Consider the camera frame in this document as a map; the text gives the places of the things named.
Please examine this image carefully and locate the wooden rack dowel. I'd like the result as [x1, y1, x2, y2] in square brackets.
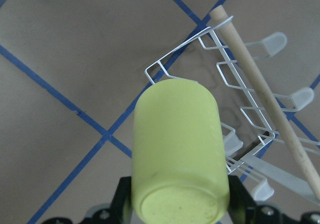
[209, 5, 320, 199]

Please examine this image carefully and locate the yellow-green ikea cup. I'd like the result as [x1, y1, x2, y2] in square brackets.
[131, 79, 230, 223]

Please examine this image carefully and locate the white wire cup rack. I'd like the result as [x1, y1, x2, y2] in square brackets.
[150, 19, 320, 209]

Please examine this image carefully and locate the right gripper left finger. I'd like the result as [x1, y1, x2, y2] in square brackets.
[110, 176, 133, 223]

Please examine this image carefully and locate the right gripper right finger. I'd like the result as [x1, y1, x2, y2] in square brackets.
[227, 175, 257, 224]

